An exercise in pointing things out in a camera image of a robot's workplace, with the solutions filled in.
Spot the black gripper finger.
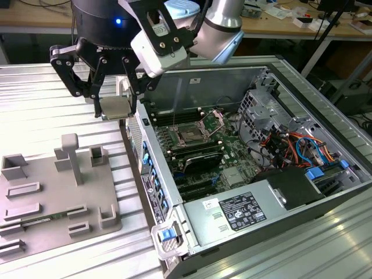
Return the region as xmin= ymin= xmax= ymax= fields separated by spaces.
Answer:
xmin=121 ymin=56 xmax=159 ymax=116
xmin=48 ymin=44 xmax=108 ymax=119

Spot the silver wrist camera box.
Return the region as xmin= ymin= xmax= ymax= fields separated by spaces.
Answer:
xmin=117 ymin=0 xmax=196 ymax=79

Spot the grey plastic parts rack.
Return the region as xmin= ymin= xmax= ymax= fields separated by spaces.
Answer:
xmin=0 ymin=133 xmax=123 ymax=259

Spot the green RAM stick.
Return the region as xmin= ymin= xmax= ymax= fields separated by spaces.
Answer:
xmin=20 ymin=211 xmax=71 ymax=228

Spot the black wire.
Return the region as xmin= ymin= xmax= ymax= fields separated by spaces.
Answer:
xmin=239 ymin=112 xmax=277 ymax=170

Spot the black fan shroud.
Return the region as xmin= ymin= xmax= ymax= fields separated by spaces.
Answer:
xmin=251 ymin=167 xmax=327 ymax=212

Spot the black RAM slot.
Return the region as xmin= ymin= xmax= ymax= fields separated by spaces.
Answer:
xmin=171 ymin=144 xmax=224 ymax=159
xmin=153 ymin=113 xmax=202 ymax=124
xmin=151 ymin=107 xmax=202 ymax=116
xmin=169 ymin=139 xmax=219 ymax=152

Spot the black expansion card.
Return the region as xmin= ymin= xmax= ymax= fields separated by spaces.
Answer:
xmin=183 ymin=152 xmax=223 ymax=174

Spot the metal socket cover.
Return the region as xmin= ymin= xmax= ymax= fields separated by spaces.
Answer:
xmin=198 ymin=108 xmax=226 ymax=138

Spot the white desk leg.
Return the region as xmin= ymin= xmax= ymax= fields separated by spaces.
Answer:
xmin=301 ymin=37 xmax=332 ymax=77

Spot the open grey PC case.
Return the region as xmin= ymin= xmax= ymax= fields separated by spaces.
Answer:
xmin=115 ymin=62 xmax=372 ymax=279

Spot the blue case release latch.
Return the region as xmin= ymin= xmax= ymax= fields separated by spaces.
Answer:
xmin=161 ymin=229 xmax=177 ymax=242

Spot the wooden desk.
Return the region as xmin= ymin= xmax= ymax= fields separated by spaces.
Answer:
xmin=0 ymin=0 xmax=372 ymax=38

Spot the black expansion slot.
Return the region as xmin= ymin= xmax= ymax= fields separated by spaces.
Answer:
xmin=177 ymin=177 xmax=218 ymax=196

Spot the large blue disk carrier latch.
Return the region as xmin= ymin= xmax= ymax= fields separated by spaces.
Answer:
xmin=306 ymin=167 xmax=325 ymax=181

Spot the CPU socket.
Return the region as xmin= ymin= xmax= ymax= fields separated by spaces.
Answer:
xmin=175 ymin=123 xmax=209 ymax=146

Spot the silver chipset heat sink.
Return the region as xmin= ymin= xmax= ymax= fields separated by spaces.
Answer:
xmin=223 ymin=167 xmax=246 ymax=187

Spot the grey power supply unit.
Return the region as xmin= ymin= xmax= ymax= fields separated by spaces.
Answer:
xmin=183 ymin=178 xmax=288 ymax=254

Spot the perforated metal drive cage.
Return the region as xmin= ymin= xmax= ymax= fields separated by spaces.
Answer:
xmin=238 ymin=87 xmax=295 ymax=144

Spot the blue wire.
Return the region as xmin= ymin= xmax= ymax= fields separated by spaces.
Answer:
xmin=295 ymin=135 xmax=324 ymax=167

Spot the silver square CPU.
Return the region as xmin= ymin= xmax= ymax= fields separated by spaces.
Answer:
xmin=99 ymin=96 xmax=132 ymax=121

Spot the green motherboard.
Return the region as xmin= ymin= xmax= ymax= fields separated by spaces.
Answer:
xmin=149 ymin=109 xmax=263 ymax=202

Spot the orange wire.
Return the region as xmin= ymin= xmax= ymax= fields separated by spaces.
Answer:
xmin=287 ymin=132 xmax=340 ymax=162

